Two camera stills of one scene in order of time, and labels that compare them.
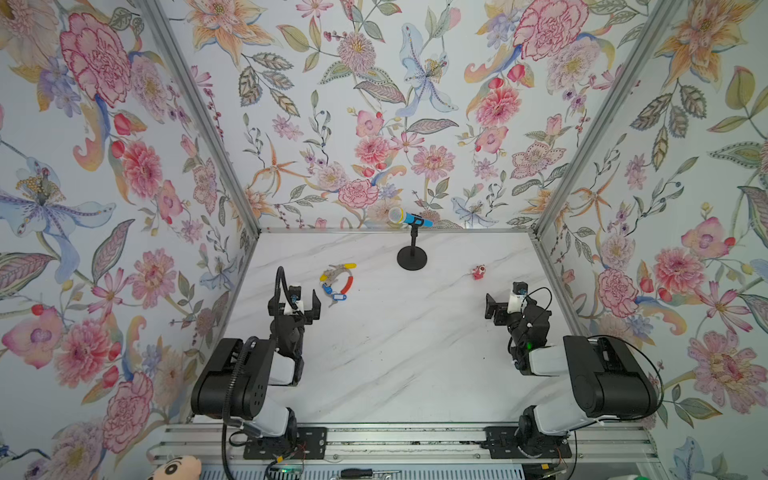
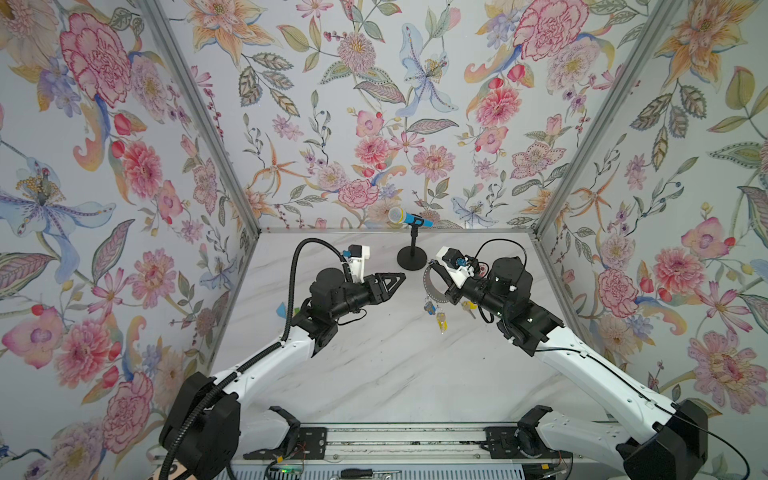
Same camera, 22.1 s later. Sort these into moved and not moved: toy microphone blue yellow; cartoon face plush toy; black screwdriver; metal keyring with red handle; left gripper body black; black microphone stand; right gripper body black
Moved: right gripper body black; left gripper body black; metal keyring with red handle
Not moved: black microphone stand; black screwdriver; cartoon face plush toy; toy microphone blue yellow
